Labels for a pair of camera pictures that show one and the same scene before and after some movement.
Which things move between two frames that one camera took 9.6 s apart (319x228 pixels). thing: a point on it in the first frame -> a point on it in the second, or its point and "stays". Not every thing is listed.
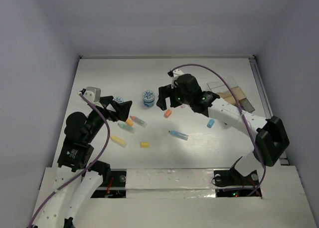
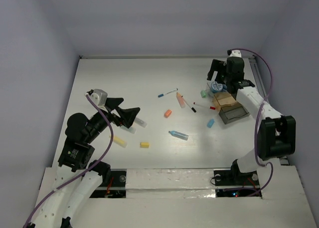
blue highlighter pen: [179, 134] stays
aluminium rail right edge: [283, 158] stays
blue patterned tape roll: [148, 97] -> [216, 87]
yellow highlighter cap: [144, 144] stays
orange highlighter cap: [167, 113] stays
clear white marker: [139, 121] stays
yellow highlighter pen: [118, 141] stays
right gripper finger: [164, 92] -> [218, 66]
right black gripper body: [186, 98] -> [229, 77]
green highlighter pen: [129, 128] stays
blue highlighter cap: [210, 121] stays
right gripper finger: [175, 93] -> [223, 77]
